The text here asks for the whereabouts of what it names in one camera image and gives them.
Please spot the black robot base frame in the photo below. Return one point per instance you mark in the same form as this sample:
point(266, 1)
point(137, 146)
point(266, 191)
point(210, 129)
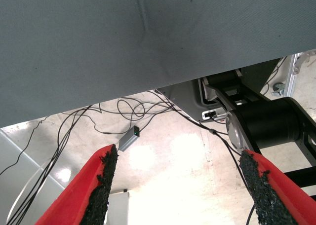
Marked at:
point(266, 121)

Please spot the dark grey table cloth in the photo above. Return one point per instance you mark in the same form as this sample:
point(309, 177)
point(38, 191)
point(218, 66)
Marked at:
point(98, 37)

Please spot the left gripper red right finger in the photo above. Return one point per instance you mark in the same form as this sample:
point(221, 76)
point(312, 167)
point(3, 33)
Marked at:
point(279, 193)

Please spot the aluminium profile bar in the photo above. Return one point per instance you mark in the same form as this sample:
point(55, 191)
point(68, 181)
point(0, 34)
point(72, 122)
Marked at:
point(292, 74)

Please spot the grey metal housing box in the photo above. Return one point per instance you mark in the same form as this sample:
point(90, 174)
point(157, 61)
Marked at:
point(185, 99)

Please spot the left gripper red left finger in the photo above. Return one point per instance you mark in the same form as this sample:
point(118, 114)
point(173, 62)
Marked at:
point(81, 193)

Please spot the grey caster wheel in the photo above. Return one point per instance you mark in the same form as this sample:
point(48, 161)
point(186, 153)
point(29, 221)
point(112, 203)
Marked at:
point(278, 89)

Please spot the grey usb adapter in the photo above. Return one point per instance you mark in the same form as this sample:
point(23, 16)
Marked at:
point(129, 138)

